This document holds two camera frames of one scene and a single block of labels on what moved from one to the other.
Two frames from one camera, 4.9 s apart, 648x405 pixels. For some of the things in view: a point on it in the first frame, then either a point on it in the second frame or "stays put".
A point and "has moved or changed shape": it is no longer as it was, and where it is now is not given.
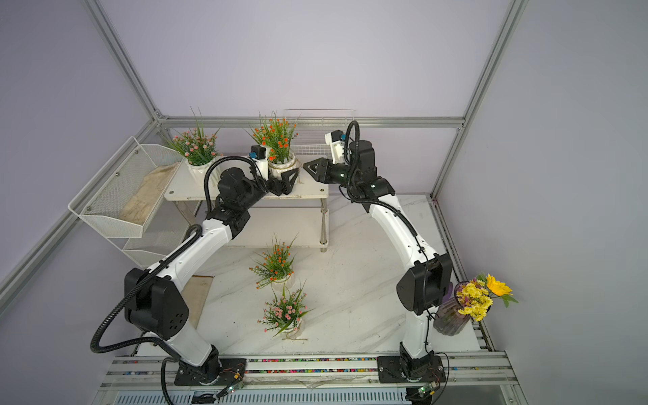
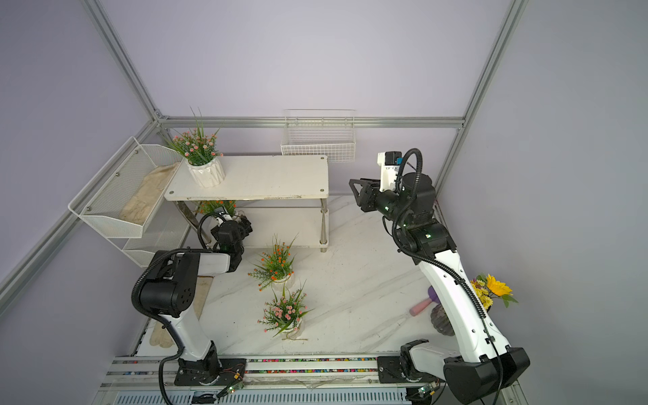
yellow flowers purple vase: x=469 y=299 stays put
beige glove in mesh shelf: x=137 y=207 stays put
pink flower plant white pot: x=197 y=146 stays put
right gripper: x=326 y=172 to x=372 y=197
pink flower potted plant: x=284 y=314 stays put
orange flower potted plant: x=276 y=134 has moved or changed shape
